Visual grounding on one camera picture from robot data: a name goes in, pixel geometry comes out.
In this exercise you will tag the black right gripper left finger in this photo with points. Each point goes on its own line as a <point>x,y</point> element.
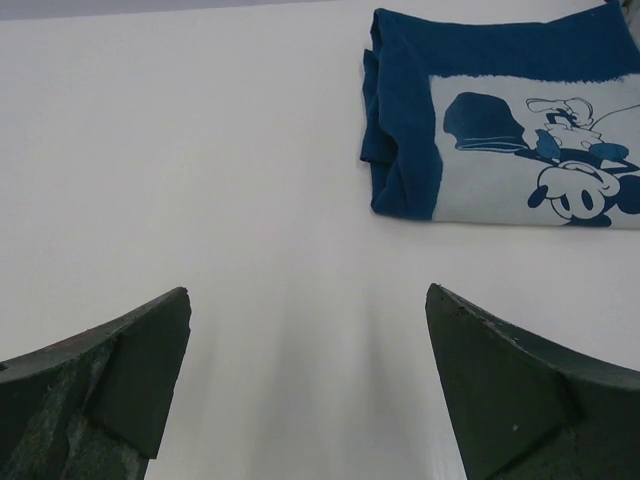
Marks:
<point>95,405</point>

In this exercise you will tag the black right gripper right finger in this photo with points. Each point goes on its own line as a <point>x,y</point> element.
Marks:
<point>524,407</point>

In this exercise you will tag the folded navy cartoon print shirt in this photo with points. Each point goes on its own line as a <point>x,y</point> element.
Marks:
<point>516,124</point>

